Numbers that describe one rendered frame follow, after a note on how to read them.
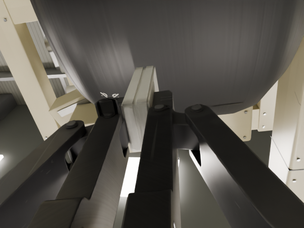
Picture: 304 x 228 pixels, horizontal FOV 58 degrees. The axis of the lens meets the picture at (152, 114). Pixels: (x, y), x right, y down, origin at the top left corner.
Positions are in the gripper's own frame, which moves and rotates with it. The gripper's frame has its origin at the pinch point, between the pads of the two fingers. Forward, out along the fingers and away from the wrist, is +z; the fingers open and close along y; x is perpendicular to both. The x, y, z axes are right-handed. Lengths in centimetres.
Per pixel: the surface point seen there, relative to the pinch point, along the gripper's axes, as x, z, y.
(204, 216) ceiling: -215, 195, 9
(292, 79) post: -15.0, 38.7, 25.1
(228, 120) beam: -36, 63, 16
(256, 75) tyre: -4.3, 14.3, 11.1
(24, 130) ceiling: -183, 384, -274
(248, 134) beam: -43, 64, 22
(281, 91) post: -20, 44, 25
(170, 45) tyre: 1.1, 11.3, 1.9
